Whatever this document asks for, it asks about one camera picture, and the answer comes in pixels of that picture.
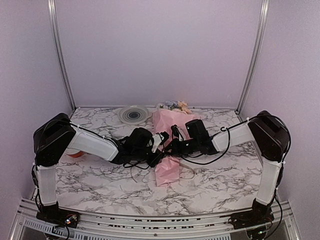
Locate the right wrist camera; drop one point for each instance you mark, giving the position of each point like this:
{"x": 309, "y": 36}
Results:
{"x": 177, "y": 133}

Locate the aluminium frame post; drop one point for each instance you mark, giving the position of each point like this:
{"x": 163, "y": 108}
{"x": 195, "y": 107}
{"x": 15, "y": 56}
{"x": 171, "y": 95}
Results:
{"x": 59, "y": 52}
{"x": 261, "y": 28}

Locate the blue fake flower stem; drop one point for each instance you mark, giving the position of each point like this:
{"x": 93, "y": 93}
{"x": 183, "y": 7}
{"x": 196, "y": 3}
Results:
{"x": 168, "y": 104}

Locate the right aluminium frame post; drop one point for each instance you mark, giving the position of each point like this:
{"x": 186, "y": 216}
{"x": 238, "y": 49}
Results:
{"x": 261, "y": 28}

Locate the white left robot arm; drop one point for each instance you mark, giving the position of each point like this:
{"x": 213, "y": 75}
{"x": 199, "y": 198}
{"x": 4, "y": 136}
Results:
{"x": 60, "y": 136}

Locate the beige raffia ribbon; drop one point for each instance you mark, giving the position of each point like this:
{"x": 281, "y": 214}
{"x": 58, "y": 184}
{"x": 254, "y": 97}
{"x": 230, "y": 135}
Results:
{"x": 185, "y": 170}

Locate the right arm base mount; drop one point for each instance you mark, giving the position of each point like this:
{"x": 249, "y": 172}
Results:
{"x": 259, "y": 214}

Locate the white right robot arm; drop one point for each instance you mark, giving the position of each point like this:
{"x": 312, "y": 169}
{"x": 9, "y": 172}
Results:
{"x": 267, "y": 131}

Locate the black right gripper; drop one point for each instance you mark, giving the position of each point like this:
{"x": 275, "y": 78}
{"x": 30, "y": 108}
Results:
{"x": 175, "y": 148}

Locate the white bowl with red outside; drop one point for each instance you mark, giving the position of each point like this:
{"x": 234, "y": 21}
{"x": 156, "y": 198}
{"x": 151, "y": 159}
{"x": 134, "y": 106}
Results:
{"x": 74, "y": 153}

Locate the aluminium front rail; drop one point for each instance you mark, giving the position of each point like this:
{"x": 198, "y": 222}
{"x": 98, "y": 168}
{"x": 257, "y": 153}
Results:
{"x": 228, "y": 225}

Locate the pink wrapping paper sheet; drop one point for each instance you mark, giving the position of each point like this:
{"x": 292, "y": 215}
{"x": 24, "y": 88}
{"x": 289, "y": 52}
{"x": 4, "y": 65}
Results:
{"x": 163, "y": 119}

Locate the left aluminium frame post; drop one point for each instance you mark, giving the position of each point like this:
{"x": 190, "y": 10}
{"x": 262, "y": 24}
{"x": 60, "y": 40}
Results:
{"x": 59, "y": 52}

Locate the striped grey ceramic plate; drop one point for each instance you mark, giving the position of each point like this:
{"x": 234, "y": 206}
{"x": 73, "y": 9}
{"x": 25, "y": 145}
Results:
{"x": 134, "y": 114}

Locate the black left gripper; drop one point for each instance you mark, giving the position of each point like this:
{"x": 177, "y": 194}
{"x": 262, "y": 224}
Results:
{"x": 149, "y": 162}

